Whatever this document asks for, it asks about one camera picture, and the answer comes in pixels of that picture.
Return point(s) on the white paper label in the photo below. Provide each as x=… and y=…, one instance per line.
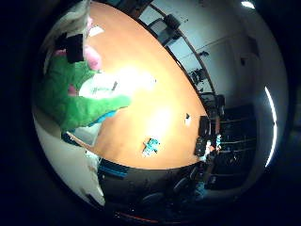
x=95, y=30

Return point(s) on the black box device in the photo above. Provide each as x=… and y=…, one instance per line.
x=205, y=126
x=199, y=146

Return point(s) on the grey office chair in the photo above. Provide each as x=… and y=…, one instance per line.
x=166, y=26

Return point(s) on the black shelving unit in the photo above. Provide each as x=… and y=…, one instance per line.
x=236, y=141

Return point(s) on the ceiling light strip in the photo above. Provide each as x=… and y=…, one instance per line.
x=272, y=125

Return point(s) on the blue ribbed block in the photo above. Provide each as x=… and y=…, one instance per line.
x=113, y=171

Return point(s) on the teal black-spotted plush toy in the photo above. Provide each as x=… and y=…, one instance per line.
x=150, y=147

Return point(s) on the green and pink plush toy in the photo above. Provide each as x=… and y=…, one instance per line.
x=78, y=109

